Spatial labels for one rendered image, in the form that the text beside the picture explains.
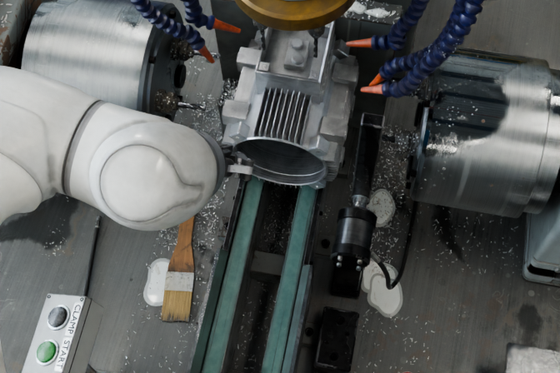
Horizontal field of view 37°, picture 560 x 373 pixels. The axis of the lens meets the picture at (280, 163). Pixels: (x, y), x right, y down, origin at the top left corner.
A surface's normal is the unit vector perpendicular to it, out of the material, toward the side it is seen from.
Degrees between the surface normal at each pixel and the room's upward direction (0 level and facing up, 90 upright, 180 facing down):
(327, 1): 0
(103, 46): 13
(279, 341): 0
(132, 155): 18
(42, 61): 32
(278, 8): 0
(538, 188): 66
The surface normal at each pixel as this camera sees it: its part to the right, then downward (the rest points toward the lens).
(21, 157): 0.51, 0.04
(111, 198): -0.21, 0.24
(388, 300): -0.02, -0.44
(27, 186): 0.30, 0.63
